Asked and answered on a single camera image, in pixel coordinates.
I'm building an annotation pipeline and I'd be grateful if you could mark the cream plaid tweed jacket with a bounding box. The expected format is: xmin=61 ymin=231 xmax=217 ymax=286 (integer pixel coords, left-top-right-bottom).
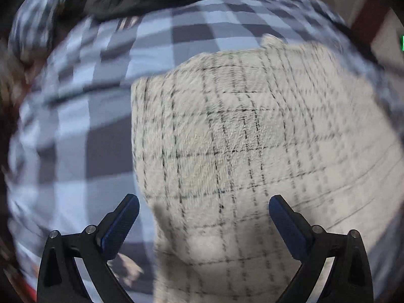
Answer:
xmin=132 ymin=35 xmax=403 ymax=302

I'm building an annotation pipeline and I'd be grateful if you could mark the blue checkered bed quilt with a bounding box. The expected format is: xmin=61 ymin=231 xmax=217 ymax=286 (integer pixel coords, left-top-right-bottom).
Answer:
xmin=6 ymin=0 xmax=403 ymax=302

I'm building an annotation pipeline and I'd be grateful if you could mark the crumpled blue checkered blanket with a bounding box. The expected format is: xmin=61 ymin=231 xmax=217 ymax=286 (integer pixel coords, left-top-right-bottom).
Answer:
xmin=9 ymin=0 xmax=93 ymax=61

